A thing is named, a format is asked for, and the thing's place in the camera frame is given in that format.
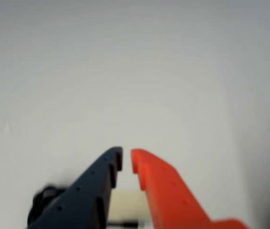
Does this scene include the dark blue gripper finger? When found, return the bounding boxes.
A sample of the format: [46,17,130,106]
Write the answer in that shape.
[27,146,123,229]

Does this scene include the black braided cable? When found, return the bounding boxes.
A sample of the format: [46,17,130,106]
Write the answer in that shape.
[27,183,139,229]

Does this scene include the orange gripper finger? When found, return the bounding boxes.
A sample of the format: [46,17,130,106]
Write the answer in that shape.
[130,147,248,229]

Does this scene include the beige masking tape piece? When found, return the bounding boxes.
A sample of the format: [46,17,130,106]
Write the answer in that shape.
[107,190,150,223]

